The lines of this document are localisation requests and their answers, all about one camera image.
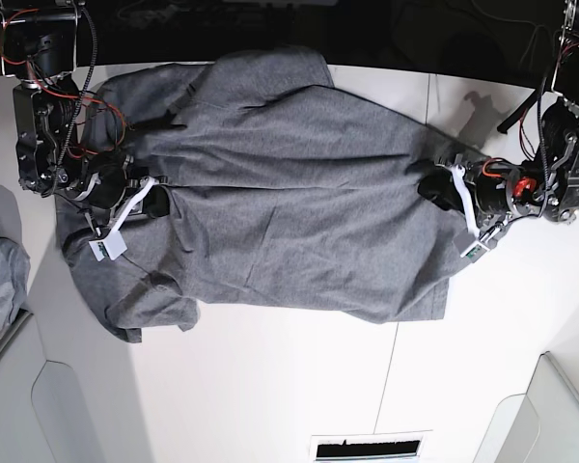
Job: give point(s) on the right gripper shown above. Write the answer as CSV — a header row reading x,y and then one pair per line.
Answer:
x,y
147,198

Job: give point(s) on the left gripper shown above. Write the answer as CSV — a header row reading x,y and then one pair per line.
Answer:
x,y
479,189

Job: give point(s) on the grey t-shirt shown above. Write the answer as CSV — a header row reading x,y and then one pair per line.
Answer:
x,y
284,191

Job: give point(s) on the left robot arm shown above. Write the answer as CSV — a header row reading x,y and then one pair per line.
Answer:
x,y
546,183

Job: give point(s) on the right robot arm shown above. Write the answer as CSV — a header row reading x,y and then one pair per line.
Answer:
x,y
69,137

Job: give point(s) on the white left bin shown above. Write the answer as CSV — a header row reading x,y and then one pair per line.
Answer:
x,y
43,413

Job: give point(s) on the white bin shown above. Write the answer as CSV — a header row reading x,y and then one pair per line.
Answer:
x,y
43,413
540,425

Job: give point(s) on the white right bin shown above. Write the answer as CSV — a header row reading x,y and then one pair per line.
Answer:
x,y
540,425

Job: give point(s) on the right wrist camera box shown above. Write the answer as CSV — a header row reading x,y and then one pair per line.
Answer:
x,y
110,247

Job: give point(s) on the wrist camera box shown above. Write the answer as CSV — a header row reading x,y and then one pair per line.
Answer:
x,y
110,247
470,247

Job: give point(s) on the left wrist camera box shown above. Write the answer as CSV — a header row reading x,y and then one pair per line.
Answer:
x,y
470,247

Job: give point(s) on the table cable grommet slot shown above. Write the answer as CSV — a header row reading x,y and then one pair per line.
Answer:
x,y
378,447

